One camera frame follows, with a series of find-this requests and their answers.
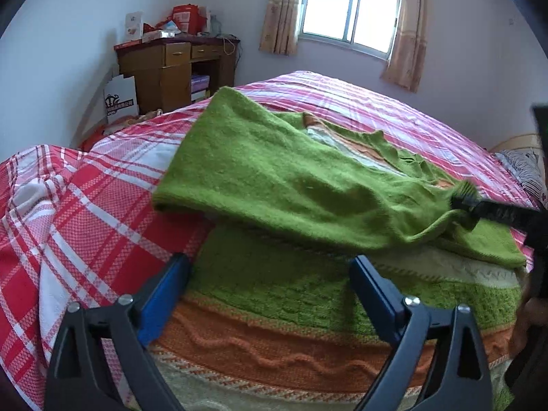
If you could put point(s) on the window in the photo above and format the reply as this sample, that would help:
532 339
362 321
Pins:
351 4

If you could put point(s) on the white paper bag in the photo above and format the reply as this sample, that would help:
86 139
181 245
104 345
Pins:
120 98

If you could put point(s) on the striped grey pillow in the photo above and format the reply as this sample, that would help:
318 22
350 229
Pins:
524 171

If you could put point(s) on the tissue box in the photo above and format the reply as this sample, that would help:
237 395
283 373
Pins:
159 35

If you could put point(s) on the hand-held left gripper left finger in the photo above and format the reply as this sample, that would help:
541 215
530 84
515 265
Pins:
165 293

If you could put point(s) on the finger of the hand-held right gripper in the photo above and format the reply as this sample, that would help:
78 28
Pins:
492 209

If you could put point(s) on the red plaid bed sheet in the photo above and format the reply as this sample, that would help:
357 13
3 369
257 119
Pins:
85 222

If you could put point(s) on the white card box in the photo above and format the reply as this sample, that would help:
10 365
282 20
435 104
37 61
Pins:
133 26

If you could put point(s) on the green striped knit sweater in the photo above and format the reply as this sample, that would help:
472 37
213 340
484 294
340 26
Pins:
278 171

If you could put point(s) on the purple box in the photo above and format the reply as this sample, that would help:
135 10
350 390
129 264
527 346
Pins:
200 82

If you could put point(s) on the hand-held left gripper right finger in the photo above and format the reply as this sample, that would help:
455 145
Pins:
376 293

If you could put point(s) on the brown wooden desk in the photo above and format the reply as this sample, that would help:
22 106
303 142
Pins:
171 68

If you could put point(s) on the beige floral curtain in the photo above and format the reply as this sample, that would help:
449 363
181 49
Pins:
280 13
406 34

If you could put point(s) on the red gift box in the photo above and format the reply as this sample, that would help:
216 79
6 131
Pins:
188 18

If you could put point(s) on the flat red box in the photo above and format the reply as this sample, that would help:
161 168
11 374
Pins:
127 44

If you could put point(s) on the cream wooden headboard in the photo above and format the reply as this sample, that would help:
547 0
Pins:
516 141

